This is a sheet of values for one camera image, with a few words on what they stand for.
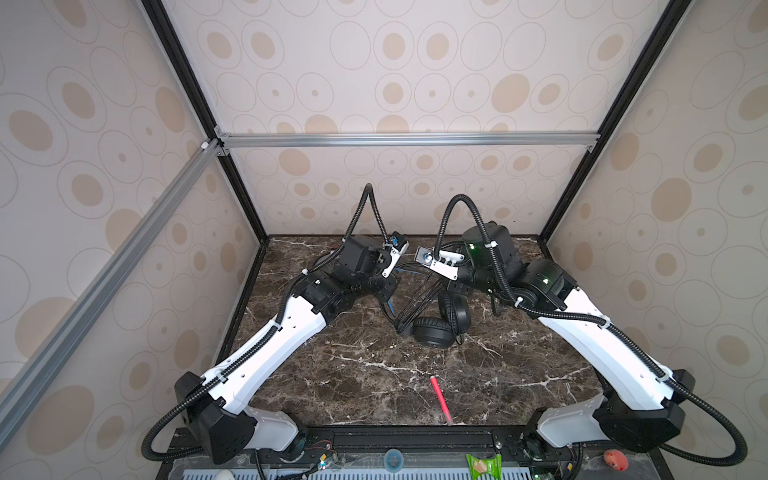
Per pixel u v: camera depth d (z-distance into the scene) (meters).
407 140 0.91
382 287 0.63
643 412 0.40
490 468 0.69
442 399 0.81
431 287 0.66
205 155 0.83
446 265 0.54
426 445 0.76
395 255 0.62
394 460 0.72
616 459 0.70
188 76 0.77
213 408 0.38
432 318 0.62
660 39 0.71
